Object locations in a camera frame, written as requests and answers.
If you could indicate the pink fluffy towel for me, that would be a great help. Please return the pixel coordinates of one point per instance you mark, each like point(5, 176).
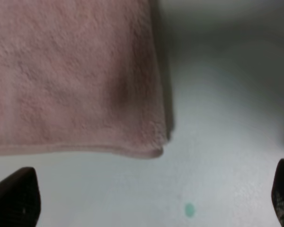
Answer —
point(79, 75)

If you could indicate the small green table spot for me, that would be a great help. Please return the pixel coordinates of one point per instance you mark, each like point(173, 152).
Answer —
point(189, 210)

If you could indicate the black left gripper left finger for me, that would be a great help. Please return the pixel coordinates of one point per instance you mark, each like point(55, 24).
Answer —
point(20, 200)

